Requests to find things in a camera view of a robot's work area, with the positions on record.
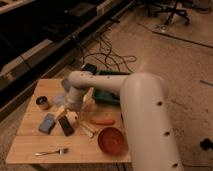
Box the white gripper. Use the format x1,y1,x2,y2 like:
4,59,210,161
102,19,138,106
55,105,98,138

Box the dark rectangular eraser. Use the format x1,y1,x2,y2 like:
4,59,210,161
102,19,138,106
59,116,74,136

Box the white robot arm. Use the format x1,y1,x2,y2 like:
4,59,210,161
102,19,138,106
63,71,184,171

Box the blue sponge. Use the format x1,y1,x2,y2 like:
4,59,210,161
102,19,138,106
38,113,56,134

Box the orange carrot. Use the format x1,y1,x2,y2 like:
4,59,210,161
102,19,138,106
90,119,115,125

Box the silver fork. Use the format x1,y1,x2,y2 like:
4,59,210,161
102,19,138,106
34,148,69,156

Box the green tray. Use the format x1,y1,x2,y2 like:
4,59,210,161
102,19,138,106
92,70,126,106

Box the small metal cup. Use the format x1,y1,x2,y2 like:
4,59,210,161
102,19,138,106
36,96,50,110

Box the red bowl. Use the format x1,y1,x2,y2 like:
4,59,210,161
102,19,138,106
97,127,125,155

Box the black power adapter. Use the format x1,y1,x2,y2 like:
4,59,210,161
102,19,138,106
81,63,97,74

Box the dark shelving unit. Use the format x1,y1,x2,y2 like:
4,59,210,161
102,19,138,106
0,0,130,120

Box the black object on floor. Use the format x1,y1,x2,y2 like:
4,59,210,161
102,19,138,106
200,138,213,150

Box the black office chair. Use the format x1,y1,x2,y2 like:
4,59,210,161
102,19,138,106
136,0,190,26

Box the black floor cables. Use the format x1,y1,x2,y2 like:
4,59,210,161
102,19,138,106
78,33,138,74

